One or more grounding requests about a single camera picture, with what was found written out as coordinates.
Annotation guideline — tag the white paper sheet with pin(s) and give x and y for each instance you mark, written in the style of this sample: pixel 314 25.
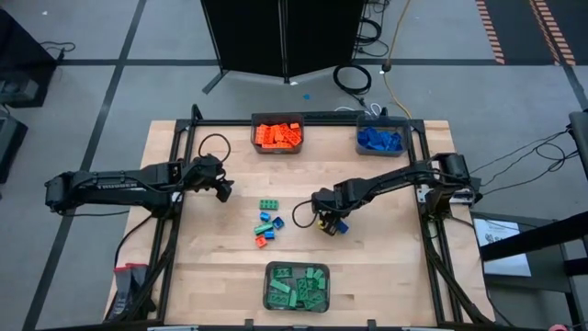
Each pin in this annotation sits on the white paper sheet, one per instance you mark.
pixel 500 243

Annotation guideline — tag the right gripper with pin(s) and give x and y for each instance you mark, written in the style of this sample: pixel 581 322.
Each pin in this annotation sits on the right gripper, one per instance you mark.
pixel 331 216

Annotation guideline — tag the grey clamp with red tip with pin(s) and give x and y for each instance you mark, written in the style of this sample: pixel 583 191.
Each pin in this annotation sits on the grey clamp with red tip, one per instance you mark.
pixel 138 276
pixel 120 294

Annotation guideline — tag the black partition screen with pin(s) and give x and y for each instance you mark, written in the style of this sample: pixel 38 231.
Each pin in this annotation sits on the black partition screen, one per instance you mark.
pixel 285 37

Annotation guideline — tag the black equipment case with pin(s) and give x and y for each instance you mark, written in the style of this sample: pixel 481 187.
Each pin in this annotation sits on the black equipment case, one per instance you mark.
pixel 18 55

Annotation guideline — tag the red round object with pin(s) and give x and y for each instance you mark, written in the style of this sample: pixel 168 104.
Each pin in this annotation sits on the red round object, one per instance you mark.
pixel 558 327

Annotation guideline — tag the smoke plastic storage bin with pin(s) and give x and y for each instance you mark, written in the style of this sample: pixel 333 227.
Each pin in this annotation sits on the smoke plastic storage bin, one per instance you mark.
pixel 253 149
pixel 381 122
pixel 297 265

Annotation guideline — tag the green duplo block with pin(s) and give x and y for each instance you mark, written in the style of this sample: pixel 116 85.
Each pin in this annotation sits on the green duplo block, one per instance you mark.
pixel 312 301
pixel 278 300
pixel 268 204
pixel 318 274
pixel 321 282
pixel 303 286
pixel 282 272
pixel 280 286
pixel 310 272
pixel 292 299
pixel 263 228

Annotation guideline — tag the black metal beam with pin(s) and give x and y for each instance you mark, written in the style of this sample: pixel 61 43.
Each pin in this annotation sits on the black metal beam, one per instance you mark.
pixel 533 236

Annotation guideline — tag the black aluminium table frame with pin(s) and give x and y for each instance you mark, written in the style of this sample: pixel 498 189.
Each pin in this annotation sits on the black aluminium table frame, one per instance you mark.
pixel 331 116

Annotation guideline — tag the grey side table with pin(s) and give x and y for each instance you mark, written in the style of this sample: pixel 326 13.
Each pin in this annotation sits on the grey side table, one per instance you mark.
pixel 546 276

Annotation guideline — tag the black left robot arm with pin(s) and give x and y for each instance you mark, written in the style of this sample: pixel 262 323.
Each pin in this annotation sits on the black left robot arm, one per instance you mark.
pixel 115 186

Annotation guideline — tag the small blue duplo block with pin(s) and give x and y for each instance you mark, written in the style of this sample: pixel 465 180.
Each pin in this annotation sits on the small blue duplo block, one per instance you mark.
pixel 395 135
pixel 278 223
pixel 264 216
pixel 269 234

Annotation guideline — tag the black box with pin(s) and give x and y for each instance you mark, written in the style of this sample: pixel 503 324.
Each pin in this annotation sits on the black box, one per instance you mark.
pixel 9 147

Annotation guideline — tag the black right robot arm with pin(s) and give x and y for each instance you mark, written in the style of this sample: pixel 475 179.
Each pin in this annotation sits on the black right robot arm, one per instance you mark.
pixel 390 179

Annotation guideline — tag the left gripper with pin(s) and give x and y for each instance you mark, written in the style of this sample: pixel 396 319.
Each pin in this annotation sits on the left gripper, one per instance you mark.
pixel 204 174

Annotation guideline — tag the small orange duplo block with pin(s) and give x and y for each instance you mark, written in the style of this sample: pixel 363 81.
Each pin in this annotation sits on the small orange duplo block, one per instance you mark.
pixel 261 241

